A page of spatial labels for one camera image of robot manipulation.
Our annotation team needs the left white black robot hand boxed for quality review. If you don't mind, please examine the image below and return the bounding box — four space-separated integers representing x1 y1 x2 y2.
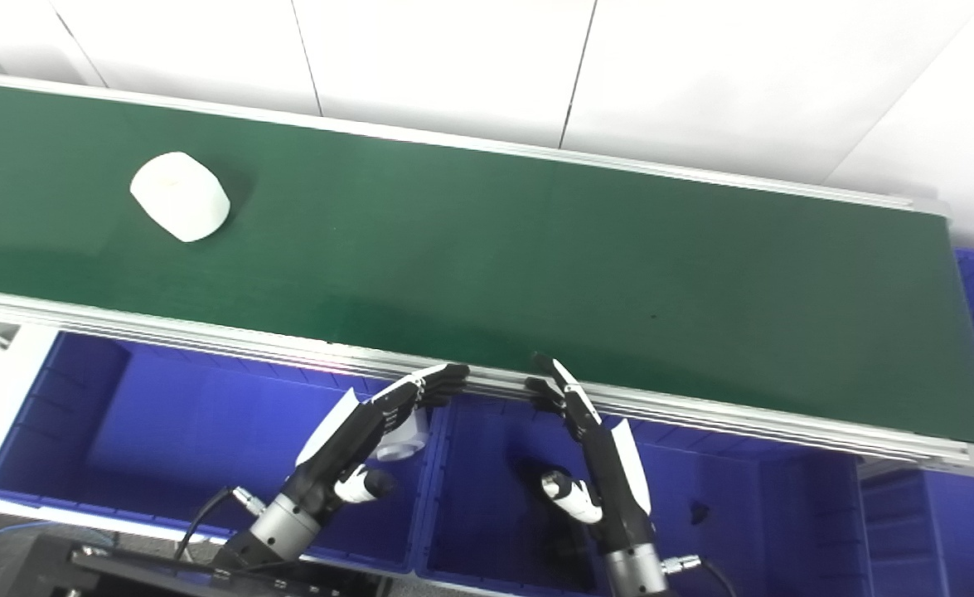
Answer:
275 362 471 520

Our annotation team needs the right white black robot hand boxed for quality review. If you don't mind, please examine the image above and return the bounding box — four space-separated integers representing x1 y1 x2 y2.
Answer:
524 352 657 555

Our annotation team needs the white plastic part with hole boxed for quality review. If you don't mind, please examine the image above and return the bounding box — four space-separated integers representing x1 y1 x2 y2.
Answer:
129 152 232 244
375 405 432 463

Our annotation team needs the blue plastic bin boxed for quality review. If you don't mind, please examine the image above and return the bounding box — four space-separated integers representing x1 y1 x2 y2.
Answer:
415 393 874 597
855 248 974 597
0 331 448 575

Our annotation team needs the black robot torso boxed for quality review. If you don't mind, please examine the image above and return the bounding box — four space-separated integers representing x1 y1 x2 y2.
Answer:
2 533 392 597

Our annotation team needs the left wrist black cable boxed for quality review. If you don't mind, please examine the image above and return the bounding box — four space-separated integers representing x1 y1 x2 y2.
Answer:
173 486 269 566

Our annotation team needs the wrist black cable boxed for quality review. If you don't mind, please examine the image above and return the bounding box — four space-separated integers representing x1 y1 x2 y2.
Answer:
173 486 269 566
661 554 738 597

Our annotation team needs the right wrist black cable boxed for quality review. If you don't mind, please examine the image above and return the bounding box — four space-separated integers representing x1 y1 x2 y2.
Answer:
661 554 738 597

